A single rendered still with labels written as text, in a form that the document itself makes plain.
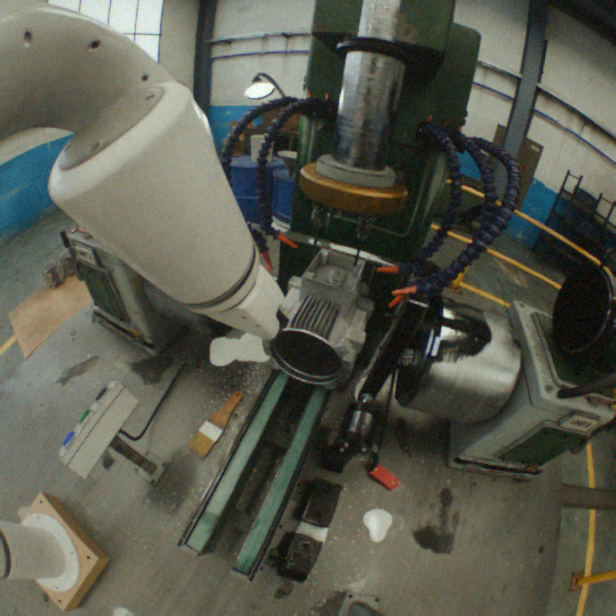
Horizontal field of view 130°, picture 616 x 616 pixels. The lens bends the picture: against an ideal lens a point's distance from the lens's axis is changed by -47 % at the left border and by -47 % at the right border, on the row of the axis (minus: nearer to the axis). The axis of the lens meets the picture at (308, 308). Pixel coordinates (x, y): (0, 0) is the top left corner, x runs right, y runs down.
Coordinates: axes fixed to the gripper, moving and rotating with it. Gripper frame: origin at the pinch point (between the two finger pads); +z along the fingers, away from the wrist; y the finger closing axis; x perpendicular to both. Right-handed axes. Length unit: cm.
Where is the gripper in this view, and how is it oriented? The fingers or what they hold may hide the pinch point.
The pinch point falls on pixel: (257, 320)
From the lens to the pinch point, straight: 38.4
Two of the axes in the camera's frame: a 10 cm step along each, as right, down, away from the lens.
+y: 9.4, 3.1, -1.7
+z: 0.7, 3.2, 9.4
